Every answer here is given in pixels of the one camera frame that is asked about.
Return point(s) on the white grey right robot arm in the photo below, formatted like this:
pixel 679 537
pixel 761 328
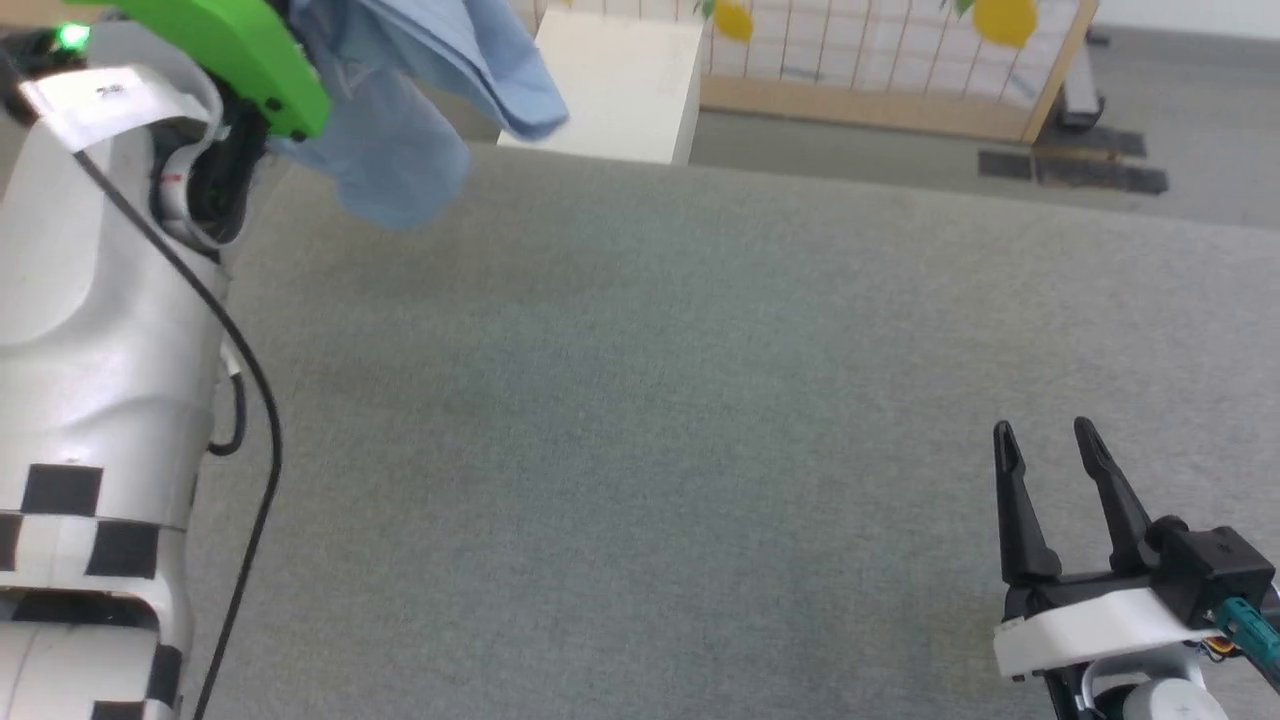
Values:
pixel 1160 695

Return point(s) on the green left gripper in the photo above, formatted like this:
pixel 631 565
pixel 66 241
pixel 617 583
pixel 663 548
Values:
pixel 240 50

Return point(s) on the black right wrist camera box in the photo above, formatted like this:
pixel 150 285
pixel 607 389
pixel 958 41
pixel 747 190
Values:
pixel 1215 565

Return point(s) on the grey metal stand foot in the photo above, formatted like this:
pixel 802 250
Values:
pixel 1085 100

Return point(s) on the small black floor mat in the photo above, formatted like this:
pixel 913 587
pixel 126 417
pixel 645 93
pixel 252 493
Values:
pixel 1005 165

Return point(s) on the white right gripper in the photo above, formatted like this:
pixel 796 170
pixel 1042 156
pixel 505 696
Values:
pixel 1090 620

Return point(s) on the white rectangular box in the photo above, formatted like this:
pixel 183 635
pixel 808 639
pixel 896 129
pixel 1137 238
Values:
pixel 620 90

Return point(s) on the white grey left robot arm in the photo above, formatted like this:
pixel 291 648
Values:
pixel 90 300

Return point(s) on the long black floor mat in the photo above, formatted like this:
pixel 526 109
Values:
pixel 1100 175

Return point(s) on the light blue sweatshirt white hood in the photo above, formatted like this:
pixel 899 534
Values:
pixel 400 150

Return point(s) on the lemon print grid screen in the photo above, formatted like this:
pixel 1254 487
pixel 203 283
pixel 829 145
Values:
pixel 880 60

